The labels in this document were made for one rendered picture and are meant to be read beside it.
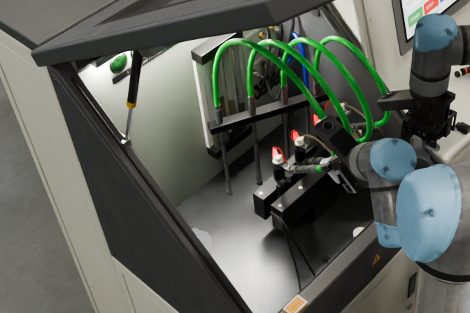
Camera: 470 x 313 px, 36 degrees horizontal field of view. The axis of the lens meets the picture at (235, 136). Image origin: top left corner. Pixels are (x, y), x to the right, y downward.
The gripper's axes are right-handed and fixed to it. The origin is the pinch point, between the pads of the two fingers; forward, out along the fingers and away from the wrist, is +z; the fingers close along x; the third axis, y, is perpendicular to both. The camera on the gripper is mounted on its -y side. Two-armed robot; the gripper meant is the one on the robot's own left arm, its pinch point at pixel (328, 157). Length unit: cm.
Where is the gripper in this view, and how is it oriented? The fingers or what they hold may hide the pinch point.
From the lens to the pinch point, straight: 162.3
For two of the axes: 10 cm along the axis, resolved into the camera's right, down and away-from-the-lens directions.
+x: 7.9, -5.9, 1.9
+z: -1.9, 0.7, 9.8
